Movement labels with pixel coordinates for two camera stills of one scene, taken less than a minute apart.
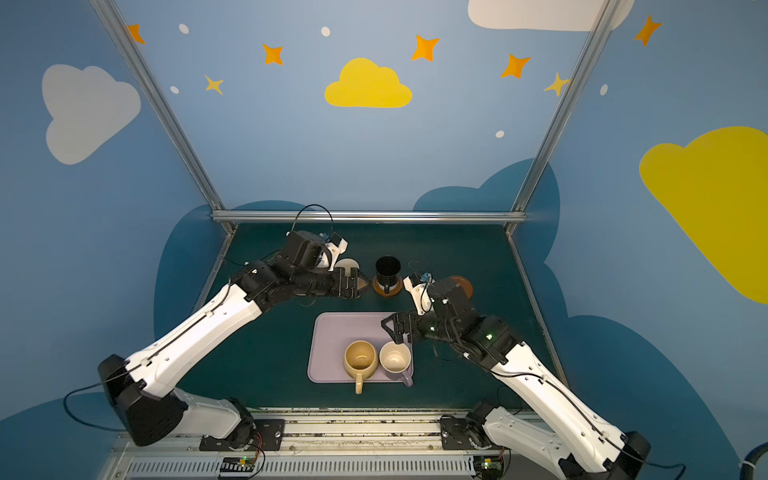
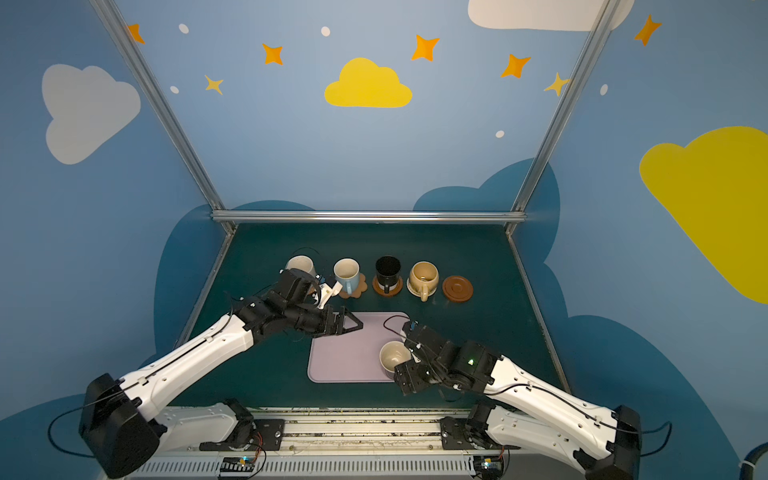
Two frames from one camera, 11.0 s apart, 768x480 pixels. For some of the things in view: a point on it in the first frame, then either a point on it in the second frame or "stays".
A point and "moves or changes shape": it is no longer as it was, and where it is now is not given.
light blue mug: x=347 y=264 stays
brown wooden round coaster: x=467 y=286 stays
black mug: x=388 y=273 stays
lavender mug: x=395 y=360 stays
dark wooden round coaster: x=381 y=291 stays
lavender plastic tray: x=342 y=345 stays
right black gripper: x=405 y=325 -> x=409 y=372
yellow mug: x=360 y=361 moves or changes shape
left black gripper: x=346 y=282 -> x=330 y=321
